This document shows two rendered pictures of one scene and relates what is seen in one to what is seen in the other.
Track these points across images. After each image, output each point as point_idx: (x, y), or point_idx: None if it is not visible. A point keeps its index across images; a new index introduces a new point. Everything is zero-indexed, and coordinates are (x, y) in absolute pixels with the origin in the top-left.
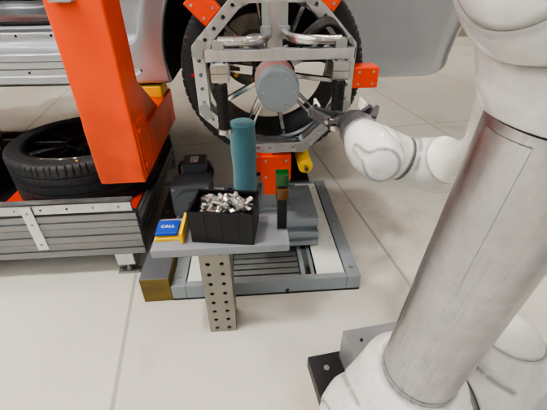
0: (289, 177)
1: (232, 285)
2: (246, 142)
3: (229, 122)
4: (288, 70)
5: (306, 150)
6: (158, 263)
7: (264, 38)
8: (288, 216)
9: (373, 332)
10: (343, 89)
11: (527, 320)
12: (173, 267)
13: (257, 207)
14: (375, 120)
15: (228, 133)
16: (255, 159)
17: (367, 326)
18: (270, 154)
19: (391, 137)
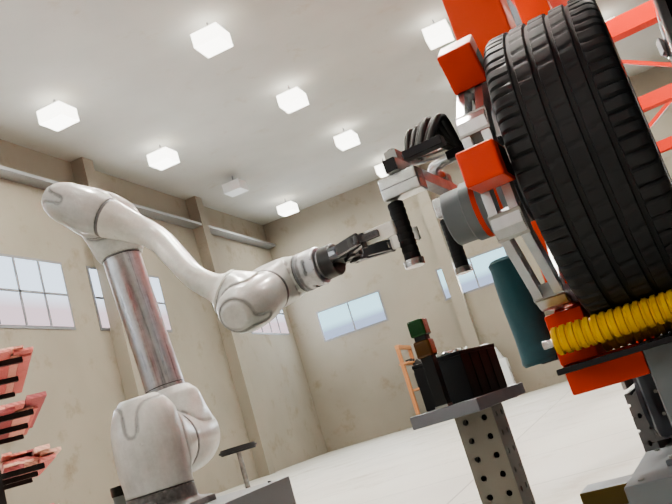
0: (559, 360)
1: (480, 488)
2: (495, 287)
3: (454, 260)
4: (455, 189)
5: (598, 316)
6: (615, 481)
7: (431, 165)
8: (641, 471)
9: (268, 483)
10: (390, 213)
11: (131, 399)
12: (621, 497)
13: (457, 373)
14: (328, 254)
15: (455, 273)
16: (511, 313)
17: (277, 481)
18: (554, 312)
19: (253, 270)
